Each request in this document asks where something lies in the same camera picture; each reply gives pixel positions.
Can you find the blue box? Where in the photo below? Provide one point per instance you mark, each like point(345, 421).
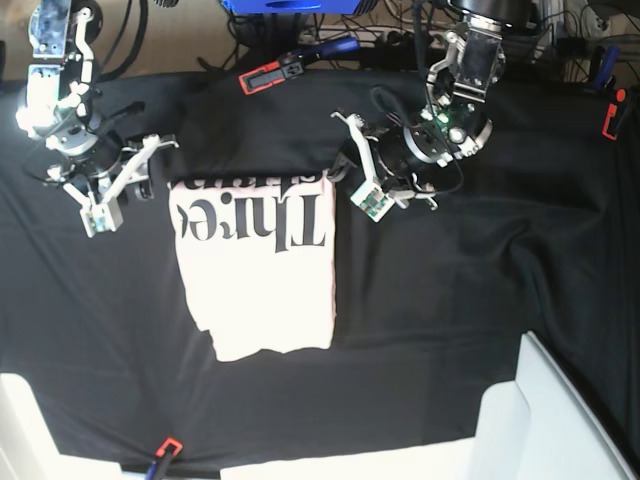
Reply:
point(245, 7)

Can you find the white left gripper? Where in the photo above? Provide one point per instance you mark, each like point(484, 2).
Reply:
point(381, 189)

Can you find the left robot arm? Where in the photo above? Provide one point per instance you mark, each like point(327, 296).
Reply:
point(399, 162)

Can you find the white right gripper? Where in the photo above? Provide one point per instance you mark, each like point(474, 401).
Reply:
point(99, 177)

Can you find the red clamp front edge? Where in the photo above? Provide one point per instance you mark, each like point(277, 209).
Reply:
point(164, 457)

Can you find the pink T-shirt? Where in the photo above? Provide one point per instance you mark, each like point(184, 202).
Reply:
point(256, 256)

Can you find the black table cloth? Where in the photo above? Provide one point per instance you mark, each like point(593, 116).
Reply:
point(431, 305)

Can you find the red clamp edge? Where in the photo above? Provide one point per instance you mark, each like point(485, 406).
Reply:
point(164, 457)
point(613, 117)

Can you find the red clamp right edge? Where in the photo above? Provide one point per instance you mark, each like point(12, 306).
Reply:
point(613, 117)

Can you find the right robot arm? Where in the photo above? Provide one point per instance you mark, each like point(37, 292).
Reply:
point(56, 109)

